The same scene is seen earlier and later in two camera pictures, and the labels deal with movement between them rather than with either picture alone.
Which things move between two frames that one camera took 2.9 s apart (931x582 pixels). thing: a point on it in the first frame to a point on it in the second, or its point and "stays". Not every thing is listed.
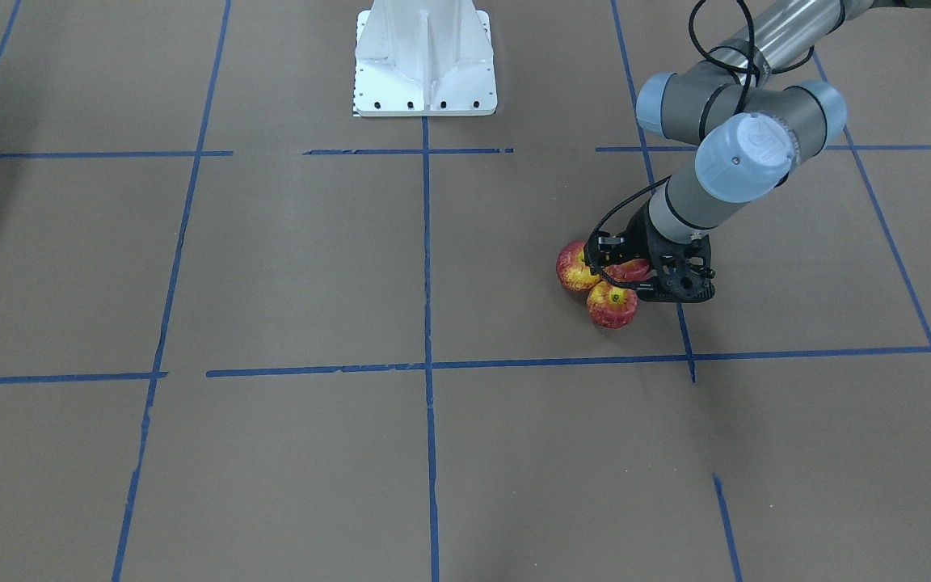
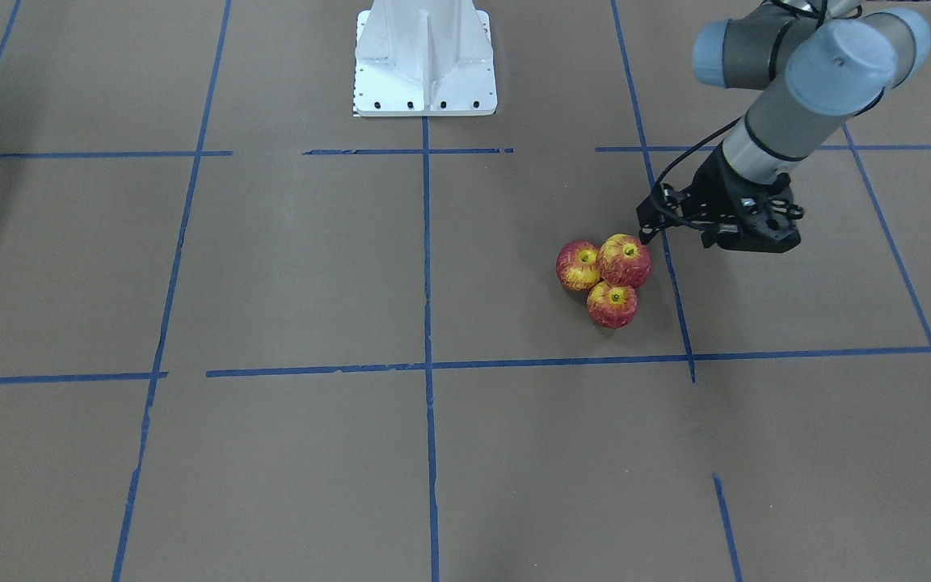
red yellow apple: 633,270 stays
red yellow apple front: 611,307 stays
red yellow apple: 573,273 stays
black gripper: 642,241 to 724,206
